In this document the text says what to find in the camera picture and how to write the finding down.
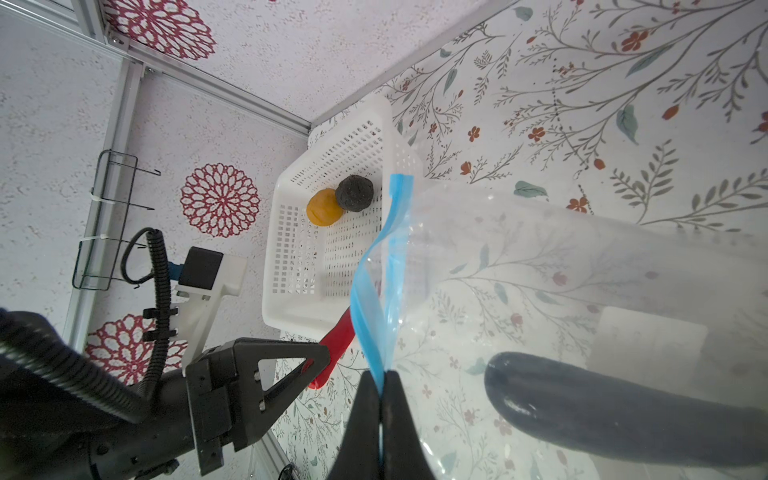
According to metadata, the red toy chili pepper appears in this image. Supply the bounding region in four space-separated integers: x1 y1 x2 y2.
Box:
308 308 355 390

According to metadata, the black wire wall rack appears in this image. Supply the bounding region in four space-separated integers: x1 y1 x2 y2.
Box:
71 149 161 291

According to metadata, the clear zip top bag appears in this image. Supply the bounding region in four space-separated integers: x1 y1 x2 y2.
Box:
351 174 767 479

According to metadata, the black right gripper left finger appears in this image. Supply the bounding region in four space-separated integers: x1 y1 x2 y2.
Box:
326 371 381 480

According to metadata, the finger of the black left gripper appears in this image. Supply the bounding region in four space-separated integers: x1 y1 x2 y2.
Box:
228 338 330 451

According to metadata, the white perforated plastic basket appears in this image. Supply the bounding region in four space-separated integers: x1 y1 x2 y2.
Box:
262 95 424 340

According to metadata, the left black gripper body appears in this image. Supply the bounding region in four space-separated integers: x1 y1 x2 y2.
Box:
1 348 240 479

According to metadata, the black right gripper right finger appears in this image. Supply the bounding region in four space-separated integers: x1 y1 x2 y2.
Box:
380 371 435 480

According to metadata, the dark eggplant toy green tip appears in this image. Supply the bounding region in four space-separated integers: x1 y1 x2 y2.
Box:
484 352 767 468

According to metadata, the black textured toy ball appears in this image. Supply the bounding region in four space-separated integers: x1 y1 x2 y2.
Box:
335 175 374 212

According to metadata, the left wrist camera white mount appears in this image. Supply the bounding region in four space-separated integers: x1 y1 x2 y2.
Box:
170 247 247 372

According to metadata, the yellow toy potato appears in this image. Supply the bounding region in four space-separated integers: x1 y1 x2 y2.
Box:
306 188 344 227

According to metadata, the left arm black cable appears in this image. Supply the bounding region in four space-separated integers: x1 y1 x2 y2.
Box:
0 226 181 424

